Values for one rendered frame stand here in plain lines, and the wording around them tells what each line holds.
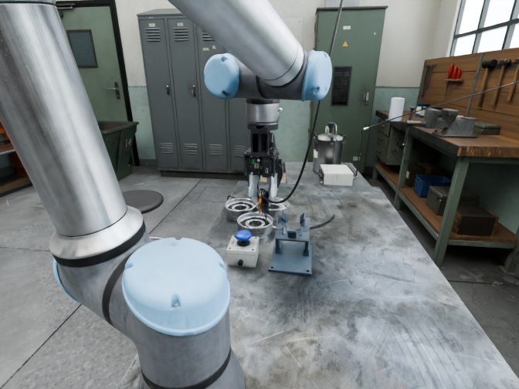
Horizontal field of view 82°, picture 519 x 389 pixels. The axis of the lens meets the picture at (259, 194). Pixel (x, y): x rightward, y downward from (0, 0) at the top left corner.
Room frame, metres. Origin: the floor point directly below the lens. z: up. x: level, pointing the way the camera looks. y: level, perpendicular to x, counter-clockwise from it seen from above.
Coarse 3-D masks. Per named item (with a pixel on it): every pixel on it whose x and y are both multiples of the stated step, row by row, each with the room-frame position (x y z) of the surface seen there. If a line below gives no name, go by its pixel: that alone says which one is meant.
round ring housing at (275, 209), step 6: (276, 198) 0.94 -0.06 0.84; (276, 204) 0.92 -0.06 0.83; (282, 204) 0.92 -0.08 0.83; (288, 204) 0.89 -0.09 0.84; (258, 210) 0.88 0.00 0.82; (270, 210) 0.85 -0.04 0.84; (276, 210) 0.85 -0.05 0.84; (282, 210) 0.85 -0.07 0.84; (288, 210) 0.88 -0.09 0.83; (276, 216) 0.85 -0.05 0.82
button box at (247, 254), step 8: (232, 240) 0.65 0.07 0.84; (248, 240) 0.65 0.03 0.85; (256, 240) 0.65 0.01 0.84; (232, 248) 0.62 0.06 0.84; (240, 248) 0.62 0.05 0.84; (248, 248) 0.62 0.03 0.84; (256, 248) 0.62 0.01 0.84; (232, 256) 0.61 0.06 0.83; (240, 256) 0.60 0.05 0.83; (248, 256) 0.60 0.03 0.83; (256, 256) 0.62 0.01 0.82; (232, 264) 0.61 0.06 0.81; (240, 264) 0.59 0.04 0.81; (248, 264) 0.60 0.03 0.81
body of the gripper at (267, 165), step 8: (248, 128) 0.68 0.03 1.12; (256, 128) 0.64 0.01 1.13; (264, 128) 0.64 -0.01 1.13; (272, 128) 0.66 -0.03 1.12; (256, 136) 0.67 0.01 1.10; (264, 136) 0.66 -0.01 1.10; (256, 144) 0.67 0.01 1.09; (264, 144) 0.66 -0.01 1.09; (248, 152) 0.67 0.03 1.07; (256, 152) 0.65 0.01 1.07; (264, 152) 0.66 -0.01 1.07; (272, 152) 0.66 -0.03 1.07; (256, 160) 0.65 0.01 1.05; (264, 160) 0.64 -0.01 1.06; (272, 160) 0.66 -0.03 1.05; (256, 168) 0.66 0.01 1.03; (264, 168) 0.64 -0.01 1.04; (272, 168) 0.66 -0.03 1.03; (264, 176) 0.64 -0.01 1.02
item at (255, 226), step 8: (240, 216) 0.80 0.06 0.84; (248, 216) 0.82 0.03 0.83; (256, 216) 0.82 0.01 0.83; (264, 216) 0.82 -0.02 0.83; (240, 224) 0.75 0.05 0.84; (248, 224) 0.77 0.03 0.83; (256, 224) 0.80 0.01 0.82; (264, 224) 0.77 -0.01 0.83; (272, 224) 0.76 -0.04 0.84; (256, 232) 0.73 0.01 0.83; (264, 232) 0.73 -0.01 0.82
